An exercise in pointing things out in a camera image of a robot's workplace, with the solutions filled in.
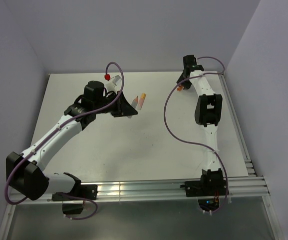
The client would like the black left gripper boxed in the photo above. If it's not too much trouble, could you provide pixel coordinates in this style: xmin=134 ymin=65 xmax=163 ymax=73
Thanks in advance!
xmin=94 ymin=91 xmax=137 ymax=118

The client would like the orange highlighter pen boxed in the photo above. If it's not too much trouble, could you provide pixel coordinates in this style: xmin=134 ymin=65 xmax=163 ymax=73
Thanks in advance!
xmin=131 ymin=96 xmax=139 ymax=109

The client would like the yellow highlighter pen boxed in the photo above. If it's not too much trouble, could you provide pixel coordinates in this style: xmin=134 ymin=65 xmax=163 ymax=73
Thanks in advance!
xmin=137 ymin=97 xmax=145 ymax=110

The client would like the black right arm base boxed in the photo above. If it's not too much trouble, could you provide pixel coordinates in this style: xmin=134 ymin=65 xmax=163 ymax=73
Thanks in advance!
xmin=180 ymin=180 xmax=229 ymax=213

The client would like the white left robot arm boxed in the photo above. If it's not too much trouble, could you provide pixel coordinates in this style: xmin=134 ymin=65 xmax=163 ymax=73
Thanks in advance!
xmin=6 ymin=81 xmax=138 ymax=201

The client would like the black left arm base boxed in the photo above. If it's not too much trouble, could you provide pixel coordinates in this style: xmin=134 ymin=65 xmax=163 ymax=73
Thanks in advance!
xmin=51 ymin=184 xmax=98 ymax=220

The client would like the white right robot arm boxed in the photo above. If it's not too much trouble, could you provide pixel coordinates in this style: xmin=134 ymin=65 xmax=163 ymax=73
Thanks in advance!
xmin=176 ymin=55 xmax=223 ymax=195

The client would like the aluminium side rail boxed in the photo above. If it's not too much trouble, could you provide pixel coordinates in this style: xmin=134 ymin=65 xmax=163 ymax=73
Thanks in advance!
xmin=219 ymin=75 xmax=257 ymax=177

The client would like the aluminium mounting rail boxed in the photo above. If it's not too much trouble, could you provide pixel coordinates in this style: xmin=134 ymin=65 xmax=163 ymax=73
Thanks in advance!
xmin=7 ymin=176 xmax=271 ymax=205

